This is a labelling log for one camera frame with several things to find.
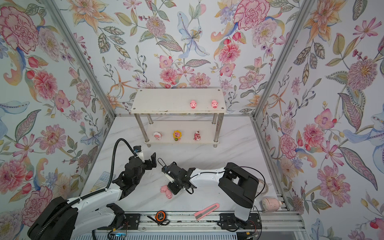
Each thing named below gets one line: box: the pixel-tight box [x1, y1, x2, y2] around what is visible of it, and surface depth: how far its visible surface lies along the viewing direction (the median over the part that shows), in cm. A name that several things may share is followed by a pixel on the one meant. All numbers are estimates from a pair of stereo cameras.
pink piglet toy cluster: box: [160, 185, 173, 199], surface depth 84 cm
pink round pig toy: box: [152, 132, 163, 141], surface depth 97 cm
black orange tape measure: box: [147, 210, 171, 226], surface depth 75 cm
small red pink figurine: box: [193, 130, 201, 141], surface depth 97 cm
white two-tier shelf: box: [130, 88, 227, 148], surface depth 88 cm
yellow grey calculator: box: [89, 171, 116, 193], surface depth 88 cm
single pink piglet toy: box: [211, 99, 219, 109], surface depth 78 cm
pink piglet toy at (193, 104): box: [190, 99, 197, 109], surface depth 78 cm
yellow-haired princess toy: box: [173, 130, 183, 142], surface depth 98 cm
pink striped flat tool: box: [194, 202, 220, 221], surface depth 78 cm
